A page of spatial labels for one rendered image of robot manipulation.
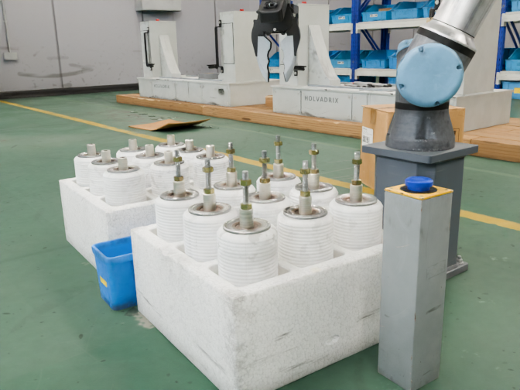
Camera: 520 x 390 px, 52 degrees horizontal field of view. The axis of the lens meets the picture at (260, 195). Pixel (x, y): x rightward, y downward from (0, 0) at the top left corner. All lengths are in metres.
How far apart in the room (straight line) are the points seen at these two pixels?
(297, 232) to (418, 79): 0.38
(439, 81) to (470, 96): 1.91
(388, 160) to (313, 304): 0.47
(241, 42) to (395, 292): 3.61
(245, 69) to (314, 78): 0.78
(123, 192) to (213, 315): 0.52
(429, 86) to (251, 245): 0.47
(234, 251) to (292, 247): 0.12
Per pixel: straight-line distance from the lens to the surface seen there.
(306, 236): 0.87
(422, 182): 0.80
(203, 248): 0.91
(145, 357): 1.00
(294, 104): 3.66
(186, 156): 1.46
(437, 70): 1.05
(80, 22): 7.56
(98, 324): 1.14
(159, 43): 5.52
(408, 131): 1.20
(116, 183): 1.27
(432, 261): 0.83
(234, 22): 4.28
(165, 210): 1.01
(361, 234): 0.95
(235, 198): 1.05
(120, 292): 1.16
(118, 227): 1.25
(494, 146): 2.70
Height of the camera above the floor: 0.52
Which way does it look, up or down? 15 degrees down
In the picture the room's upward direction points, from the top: 1 degrees counter-clockwise
